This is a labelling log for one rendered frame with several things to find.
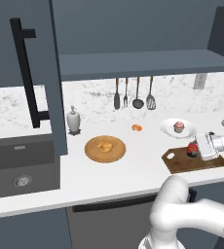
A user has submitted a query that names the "dark wooden cutting board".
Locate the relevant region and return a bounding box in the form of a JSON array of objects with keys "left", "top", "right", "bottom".
[{"left": 161, "top": 146, "right": 224, "bottom": 175}]

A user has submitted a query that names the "grey wall socket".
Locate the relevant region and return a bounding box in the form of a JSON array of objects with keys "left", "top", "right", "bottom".
[{"left": 193, "top": 73, "right": 208, "bottom": 90}]

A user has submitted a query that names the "golden croissant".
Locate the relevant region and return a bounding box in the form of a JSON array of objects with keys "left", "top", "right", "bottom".
[{"left": 96, "top": 140, "right": 114, "bottom": 154}]

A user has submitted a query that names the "dark spatula with wooden handle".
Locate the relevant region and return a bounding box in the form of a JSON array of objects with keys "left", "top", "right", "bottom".
[{"left": 113, "top": 77, "right": 122, "bottom": 111}]

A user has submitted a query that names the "white soap dispenser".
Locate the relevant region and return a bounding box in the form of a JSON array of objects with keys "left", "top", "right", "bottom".
[{"left": 66, "top": 104, "right": 82, "bottom": 136}]

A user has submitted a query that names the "slotted turner with wooden handle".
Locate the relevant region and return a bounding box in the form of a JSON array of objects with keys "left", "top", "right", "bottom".
[{"left": 145, "top": 75, "right": 157, "bottom": 111}]

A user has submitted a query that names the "round light wooden board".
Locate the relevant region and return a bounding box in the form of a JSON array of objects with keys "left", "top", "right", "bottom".
[{"left": 84, "top": 134, "right": 128, "bottom": 164}]

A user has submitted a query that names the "pink frosted cupcake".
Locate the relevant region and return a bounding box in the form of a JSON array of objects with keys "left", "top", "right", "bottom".
[{"left": 172, "top": 120, "right": 186, "bottom": 134}]

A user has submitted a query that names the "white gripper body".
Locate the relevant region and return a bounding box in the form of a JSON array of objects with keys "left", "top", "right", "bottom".
[{"left": 194, "top": 131, "right": 221, "bottom": 162}]

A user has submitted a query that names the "blue-grey base cabinet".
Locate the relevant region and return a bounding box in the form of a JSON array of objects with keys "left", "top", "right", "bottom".
[
  {"left": 178, "top": 179, "right": 224, "bottom": 249},
  {"left": 0, "top": 206, "right": 74, "bottom": 249}
]

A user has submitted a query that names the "dark fork with wooden handle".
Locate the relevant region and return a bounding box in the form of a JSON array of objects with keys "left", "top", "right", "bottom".
[{"left": 123, "top": 77, "right": 130, "bottom": 109}]

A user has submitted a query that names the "dark ladle with wooden handle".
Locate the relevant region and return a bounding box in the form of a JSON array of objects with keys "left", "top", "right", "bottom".
[{"left": 131, "top": 76, "right": 145, "bottom": 110}]

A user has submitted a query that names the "white plate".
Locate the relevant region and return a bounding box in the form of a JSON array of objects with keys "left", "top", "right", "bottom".
[{"left": 160, "top": 118, "right": 199, "bottom": 140}]

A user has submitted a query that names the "black cabinet door handle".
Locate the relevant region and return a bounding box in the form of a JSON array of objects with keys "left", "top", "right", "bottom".
[{"left": 9, "top": 17, "right": 51, "bottom": 129}]

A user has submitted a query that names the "blue-grey wall cabinet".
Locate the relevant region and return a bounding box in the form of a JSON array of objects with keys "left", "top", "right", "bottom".
[{"left": 50, "top": 0, "right": 224, "bottom": 83}]

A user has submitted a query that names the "grey dishwasher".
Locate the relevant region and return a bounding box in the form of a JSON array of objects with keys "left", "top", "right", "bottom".
[{"left": 65, "top": 188, "right": 198, "bottom": 249}]

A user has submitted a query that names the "black dishwasher handle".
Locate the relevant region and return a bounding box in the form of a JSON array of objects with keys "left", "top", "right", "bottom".
[{"left": 71, "top": 188, "right": 198, "bottom": 214}]

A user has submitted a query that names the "open blue-grey cabinet door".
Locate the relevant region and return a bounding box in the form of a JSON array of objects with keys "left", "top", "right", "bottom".
[{"left": 0, "top": 0, "right": 69, "bottom": 157}]

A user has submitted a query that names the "dark grey sink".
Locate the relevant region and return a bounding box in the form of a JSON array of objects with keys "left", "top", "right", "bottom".
[{"left": 0, "top": 131, "right": 61, "bottom": 200}]

